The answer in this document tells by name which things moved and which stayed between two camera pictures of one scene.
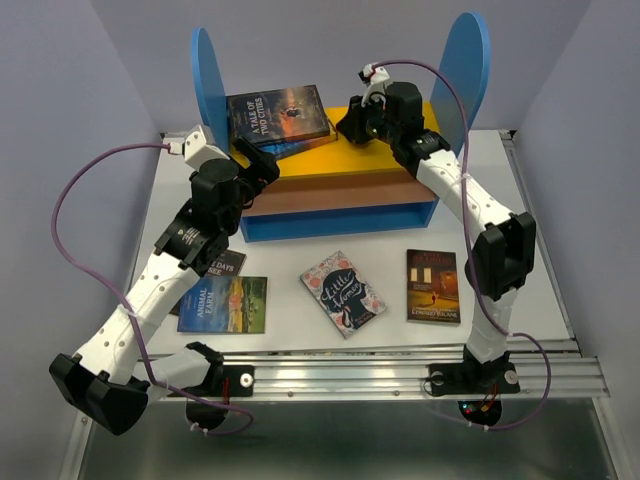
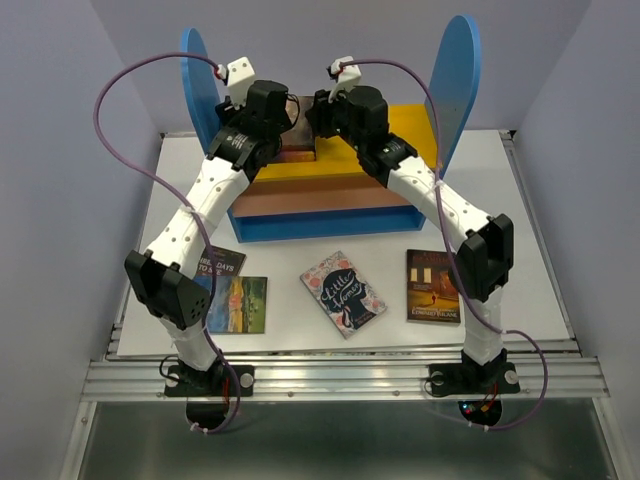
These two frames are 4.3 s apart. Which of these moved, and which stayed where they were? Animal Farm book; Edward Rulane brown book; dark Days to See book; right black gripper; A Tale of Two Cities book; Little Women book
Moved: A Tale of Two Cities book; right black gripper
Stayed: dark Days to See book; Edward Rulane brown book; Little Women book; Animal Farm book
